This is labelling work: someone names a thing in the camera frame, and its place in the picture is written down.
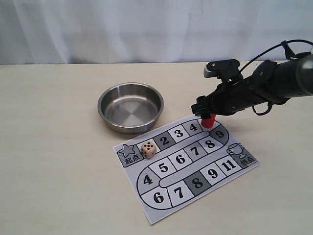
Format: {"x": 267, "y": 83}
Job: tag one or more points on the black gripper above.
{"x": 226, "y": 100}

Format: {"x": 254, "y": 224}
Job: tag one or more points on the red cylinder game piece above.
{"x": 208, "y": 121}

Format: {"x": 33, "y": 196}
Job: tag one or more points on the wooden die black pips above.
{"x": 148, "y": 149}

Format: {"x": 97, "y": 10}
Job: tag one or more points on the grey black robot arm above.
{"x": 271, "y": 82}

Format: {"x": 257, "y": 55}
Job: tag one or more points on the paper game board numbered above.
{"x": 190, "y": 162}

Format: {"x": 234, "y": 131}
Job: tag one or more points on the stainless steel round dish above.
{"x": 131, "y": 107}

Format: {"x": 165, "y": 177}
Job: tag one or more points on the white curtain backdrop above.
{"x": 147, "y": 31}

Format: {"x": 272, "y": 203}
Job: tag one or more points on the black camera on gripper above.
{"x": 225, "y": 70}

